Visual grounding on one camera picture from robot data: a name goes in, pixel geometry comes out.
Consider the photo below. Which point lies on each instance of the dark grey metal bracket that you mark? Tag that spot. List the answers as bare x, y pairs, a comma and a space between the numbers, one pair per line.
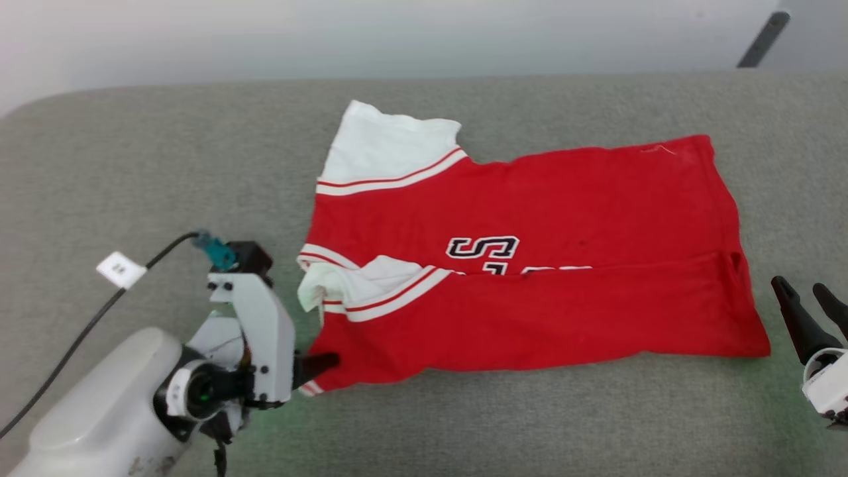
762, 40

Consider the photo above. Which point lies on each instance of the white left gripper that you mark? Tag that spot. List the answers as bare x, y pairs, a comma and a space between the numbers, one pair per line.
265, 331

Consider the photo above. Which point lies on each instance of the red and white jersey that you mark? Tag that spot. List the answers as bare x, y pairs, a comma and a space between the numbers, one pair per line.
530, 199

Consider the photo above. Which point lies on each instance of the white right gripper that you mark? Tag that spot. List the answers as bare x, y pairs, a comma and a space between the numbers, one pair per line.
829, 384

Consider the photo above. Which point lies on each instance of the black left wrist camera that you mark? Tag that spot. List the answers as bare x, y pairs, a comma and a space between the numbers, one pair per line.
252, 257

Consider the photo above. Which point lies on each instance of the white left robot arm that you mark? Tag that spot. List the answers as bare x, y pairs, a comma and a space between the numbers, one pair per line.
99, 411

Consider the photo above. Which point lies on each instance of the light grey slanted panel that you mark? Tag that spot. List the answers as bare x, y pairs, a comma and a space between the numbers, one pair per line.
821, 40

